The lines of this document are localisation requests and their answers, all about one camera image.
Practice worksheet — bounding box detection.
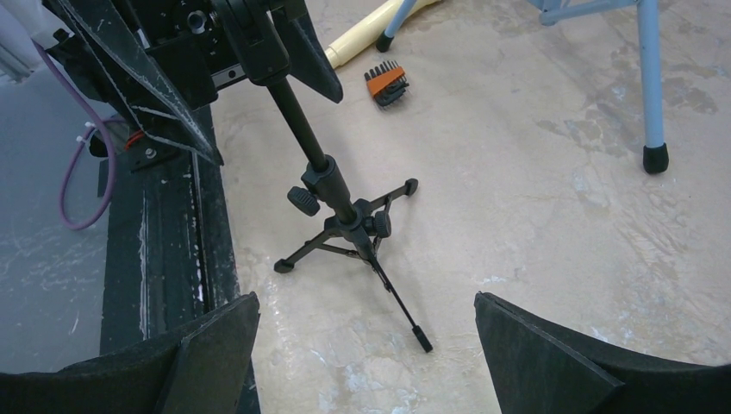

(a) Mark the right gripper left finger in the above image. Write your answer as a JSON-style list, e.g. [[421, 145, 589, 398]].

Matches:
[[1, 292, 260, 413]]

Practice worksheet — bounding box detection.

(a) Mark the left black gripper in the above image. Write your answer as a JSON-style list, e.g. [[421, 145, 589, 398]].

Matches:
[[48, 0, 343, 166]]

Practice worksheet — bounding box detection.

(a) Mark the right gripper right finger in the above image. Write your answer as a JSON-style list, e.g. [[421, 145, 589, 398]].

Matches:
[[474, 292, 730, 413]]

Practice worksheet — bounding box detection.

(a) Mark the black tripod mic stand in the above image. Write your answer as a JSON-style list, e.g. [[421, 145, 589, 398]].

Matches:
[[214, 0, 435, 354]]

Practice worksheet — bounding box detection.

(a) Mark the beige microphone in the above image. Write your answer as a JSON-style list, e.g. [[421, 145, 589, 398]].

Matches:
[[325, 0, 438, 69]]

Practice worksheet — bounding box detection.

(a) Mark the orange hex key set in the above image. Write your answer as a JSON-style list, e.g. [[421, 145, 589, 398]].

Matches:
[[364, 60, 409, 108]]

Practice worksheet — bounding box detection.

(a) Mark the blue music stand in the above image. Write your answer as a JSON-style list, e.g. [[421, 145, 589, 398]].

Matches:
[[373, 0, 671, 175]]

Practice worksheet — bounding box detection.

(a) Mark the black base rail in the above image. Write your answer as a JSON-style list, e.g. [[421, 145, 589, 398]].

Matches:
[[99, 103, 263, 414]]

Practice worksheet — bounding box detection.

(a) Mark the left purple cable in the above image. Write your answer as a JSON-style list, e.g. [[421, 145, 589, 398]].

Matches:
[[31, 40, 129, 232]]

